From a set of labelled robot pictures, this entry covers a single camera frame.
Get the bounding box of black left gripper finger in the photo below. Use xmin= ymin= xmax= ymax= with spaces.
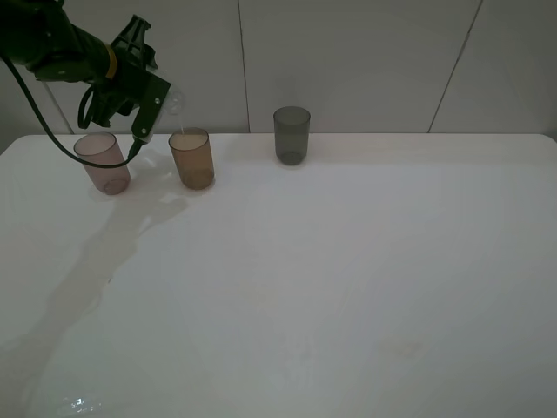
xmin=111 ymin=15 xmax=151 ymax=56

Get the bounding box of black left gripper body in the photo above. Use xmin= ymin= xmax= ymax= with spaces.
xmin=89 ymin=37 xmax=157 ymax=123

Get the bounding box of clear plastic water bottle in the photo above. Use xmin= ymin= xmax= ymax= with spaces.
xmin=152 ymin=69 xmax=185 ymax=116

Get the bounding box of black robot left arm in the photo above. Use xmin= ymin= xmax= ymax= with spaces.
xmin=1 ymin=1 xmax=158 ymax=129

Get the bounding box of pink translucent cup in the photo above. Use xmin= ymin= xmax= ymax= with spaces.
xmin=74 ymin=132 xmax=131 ymax=195

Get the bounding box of brown translucent cup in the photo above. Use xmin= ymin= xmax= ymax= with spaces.
xmin=169 ymin=128 xmax=215 ymax=191

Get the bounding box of grey translucent cup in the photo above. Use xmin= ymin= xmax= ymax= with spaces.
xmin=273 ymin=106 xmax=311 ymax=166

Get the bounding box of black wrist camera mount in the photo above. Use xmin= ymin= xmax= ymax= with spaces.
xmin=131 ymin=74 xmax=171 ymax=144

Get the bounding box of black cable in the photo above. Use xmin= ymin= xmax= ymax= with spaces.
xmin=0 ymin=51 xmax=144 ymax=169

